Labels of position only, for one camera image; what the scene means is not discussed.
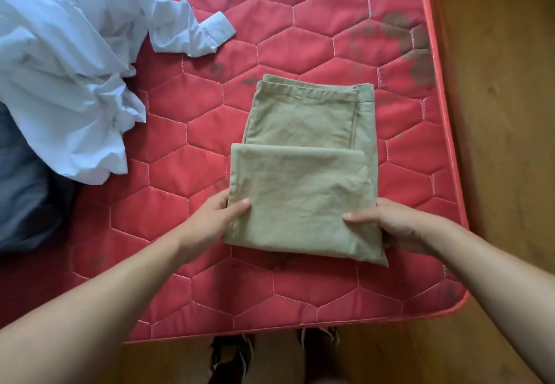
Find person's right hand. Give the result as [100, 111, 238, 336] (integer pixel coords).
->
[343, 197, 461, 259]

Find person's shoe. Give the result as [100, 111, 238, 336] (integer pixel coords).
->
[297, 326, 340, 347]
[209, 334, 256, 384]

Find grey blue garment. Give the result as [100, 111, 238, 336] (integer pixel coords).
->
[0, 102, 76, 253]

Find light blue shirt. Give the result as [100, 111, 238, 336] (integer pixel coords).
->
[0, 0, 237, 186]

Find person's right forearm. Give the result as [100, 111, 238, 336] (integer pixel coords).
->
[436, 222, 555, 384]

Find person's right shoe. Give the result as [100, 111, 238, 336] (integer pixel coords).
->
[297, 326, 340, 347]

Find person's left shoe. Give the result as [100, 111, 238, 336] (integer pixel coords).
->
[209, 334, 256, 384]

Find person's left forearm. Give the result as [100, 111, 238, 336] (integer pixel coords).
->
[0, 228, 191, 384]

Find person's right leg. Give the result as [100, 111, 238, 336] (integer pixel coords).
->
[304, 329, 347, 384]

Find red quilted mattress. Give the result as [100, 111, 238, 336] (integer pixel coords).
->
[0, 0, 472, 344]

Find person's left hand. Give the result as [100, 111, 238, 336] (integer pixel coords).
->
[176, 188, 252, 264]

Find khaki trousers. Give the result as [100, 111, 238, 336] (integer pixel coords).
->
[223, 74, 389, 267]

